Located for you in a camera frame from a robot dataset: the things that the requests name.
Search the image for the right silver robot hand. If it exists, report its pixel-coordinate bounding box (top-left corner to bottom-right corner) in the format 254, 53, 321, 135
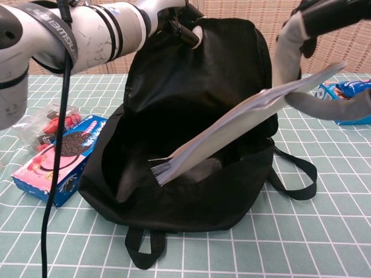
275, 0, 371, 122

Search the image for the white book yellow stripe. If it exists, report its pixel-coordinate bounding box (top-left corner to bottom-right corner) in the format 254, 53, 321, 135
148, 62, 347, 186

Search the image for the black backpack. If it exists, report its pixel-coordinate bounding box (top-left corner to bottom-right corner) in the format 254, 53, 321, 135
78, 17, 318, 270

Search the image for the blue cookie box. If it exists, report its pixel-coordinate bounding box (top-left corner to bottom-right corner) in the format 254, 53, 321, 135
315, 78, 371, 126

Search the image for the bamboo folding screen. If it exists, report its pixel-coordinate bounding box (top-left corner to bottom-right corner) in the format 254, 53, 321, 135
27, 0, 371, 81

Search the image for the green checked tablecloth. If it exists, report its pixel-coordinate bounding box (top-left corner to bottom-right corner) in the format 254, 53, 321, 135
0, 73, 371, 278

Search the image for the clear red candy pack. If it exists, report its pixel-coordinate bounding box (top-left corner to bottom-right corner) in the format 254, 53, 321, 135
13, 101, 82, 153

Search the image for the pink cookie box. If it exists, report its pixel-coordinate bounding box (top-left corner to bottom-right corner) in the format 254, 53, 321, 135
11, 114, 108, 208

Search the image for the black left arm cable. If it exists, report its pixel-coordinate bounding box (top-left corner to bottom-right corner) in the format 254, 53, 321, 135
42, 0, 73, 278

